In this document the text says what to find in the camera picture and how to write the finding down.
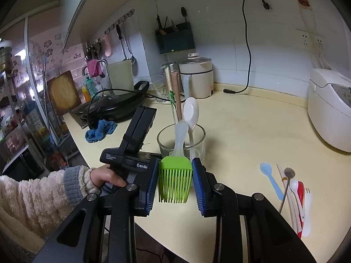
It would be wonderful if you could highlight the metal ladle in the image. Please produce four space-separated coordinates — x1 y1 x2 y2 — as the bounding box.
121 23 136 67

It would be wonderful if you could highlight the white speckled rice spoon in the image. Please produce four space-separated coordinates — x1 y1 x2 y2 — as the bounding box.
182 97 200 160

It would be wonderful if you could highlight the glass jar with metal lid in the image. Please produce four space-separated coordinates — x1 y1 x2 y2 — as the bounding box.
162 62 181 102

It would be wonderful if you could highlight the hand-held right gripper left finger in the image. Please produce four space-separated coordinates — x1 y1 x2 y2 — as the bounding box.
33 157 160 263

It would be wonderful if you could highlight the white plastic spork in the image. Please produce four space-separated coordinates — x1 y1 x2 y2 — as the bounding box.
301 187 312 238

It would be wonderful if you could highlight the person's left hand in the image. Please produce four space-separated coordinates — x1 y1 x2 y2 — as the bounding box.
90 164 127 195

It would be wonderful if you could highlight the cream plastic cutting board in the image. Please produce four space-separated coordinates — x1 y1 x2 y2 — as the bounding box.
107 59 135 91

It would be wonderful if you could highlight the black electric griddle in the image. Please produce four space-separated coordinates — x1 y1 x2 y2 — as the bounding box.
70 80 150 124

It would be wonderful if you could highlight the white power cable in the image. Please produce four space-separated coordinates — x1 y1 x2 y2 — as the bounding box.
301 5 333 71

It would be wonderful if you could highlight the red plastic spatula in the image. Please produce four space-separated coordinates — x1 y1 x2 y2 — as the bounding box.
297 181 306 239

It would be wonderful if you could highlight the pink oven mitt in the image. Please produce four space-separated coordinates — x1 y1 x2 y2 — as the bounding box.
102 34 114 57

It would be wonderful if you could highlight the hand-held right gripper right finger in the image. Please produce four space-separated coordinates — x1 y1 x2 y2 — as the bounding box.
191 157 317 263

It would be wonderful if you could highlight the wall hook rail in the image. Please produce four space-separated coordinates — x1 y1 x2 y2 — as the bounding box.
95 8 136 38

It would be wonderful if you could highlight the pale wooden chopstick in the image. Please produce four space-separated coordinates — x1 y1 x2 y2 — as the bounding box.
279 164 301 231
276 165 298 232

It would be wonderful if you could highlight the wooden cutting board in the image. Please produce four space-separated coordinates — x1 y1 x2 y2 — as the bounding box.
46 70 82 116

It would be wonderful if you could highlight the white rice cooker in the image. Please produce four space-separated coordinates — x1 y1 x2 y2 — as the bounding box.
308 68 351 153

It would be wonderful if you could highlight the blue cloth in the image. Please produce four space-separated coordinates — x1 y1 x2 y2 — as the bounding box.
85 119 118 144

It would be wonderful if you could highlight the black microwave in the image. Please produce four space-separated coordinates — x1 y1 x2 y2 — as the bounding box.
2 145 48 182

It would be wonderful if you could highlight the clear glass cup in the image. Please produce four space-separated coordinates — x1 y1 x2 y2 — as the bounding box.
156 123 206 165

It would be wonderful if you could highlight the green silicone basting brush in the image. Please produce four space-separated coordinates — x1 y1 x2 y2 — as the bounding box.
158 121 193 204

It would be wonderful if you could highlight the person's left forearm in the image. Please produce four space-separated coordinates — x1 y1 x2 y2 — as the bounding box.
0 165 101 247

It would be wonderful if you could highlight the clear chopsticks green label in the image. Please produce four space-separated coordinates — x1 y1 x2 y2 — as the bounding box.
164 66 178 126

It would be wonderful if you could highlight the pink cloth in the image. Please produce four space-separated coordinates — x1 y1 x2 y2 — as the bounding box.
87 59 100 77

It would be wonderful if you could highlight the green wall utensil holder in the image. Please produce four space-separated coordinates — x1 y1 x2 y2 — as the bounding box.
155 22 195 56

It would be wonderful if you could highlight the metal faucet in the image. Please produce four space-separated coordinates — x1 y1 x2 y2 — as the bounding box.
82 59 113 89

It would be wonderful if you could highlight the green dish soap bottle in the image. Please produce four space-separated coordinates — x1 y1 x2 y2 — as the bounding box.
85 76 97 95

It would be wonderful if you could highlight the beige electric pot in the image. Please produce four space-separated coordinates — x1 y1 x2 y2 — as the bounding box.
178 52 215 100

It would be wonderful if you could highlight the blue plastic spork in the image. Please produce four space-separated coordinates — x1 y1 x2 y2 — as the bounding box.
260 162 285 201

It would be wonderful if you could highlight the metal spoon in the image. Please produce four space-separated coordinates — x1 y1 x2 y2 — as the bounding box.
279 167 296 215

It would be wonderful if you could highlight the glass measuring cup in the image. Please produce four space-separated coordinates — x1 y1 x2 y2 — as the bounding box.
149 84 169 104

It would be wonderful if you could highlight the black power cable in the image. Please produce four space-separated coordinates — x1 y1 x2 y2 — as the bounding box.
223 0 272 94

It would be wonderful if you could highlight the white wall cabinet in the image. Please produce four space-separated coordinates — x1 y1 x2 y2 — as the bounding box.
60 0 157 49

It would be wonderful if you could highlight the metal storage shelf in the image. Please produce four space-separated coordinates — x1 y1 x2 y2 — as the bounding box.
0 38 70 165

